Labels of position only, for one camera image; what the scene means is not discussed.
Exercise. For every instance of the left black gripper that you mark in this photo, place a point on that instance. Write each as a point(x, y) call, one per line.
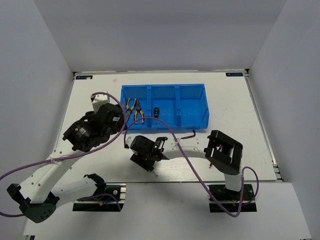
point(119, 125)

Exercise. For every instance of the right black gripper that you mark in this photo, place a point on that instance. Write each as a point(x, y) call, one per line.
point(137, 159)

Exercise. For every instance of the yellow black pliers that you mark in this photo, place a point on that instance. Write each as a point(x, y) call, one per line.
point(138, 111)
point(130, 108)

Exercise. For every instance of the long dark hex key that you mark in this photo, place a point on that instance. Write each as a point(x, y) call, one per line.
point(189, 136)

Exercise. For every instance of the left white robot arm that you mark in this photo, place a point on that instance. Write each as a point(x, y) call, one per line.
point(39, 195)

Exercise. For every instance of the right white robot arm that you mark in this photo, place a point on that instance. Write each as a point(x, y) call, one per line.
point(222, 151)

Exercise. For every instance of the left corner label sticker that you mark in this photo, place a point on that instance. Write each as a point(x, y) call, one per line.
point(83, 77)

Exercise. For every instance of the corner label sticker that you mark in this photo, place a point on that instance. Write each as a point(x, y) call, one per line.
point(234, 74)
point(83, 77)

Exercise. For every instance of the blue three-compartment bin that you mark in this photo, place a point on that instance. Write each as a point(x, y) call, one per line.
point(181, 106)

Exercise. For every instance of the right corner label sticker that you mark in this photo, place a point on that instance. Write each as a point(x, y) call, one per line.
point(234, 74)

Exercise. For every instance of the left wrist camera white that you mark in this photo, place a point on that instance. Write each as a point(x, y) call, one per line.
point(98, 100)

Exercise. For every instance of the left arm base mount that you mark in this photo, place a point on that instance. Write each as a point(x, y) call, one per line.
point(109, 200)

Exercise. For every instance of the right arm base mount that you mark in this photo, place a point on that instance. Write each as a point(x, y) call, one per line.
point(230, 199)

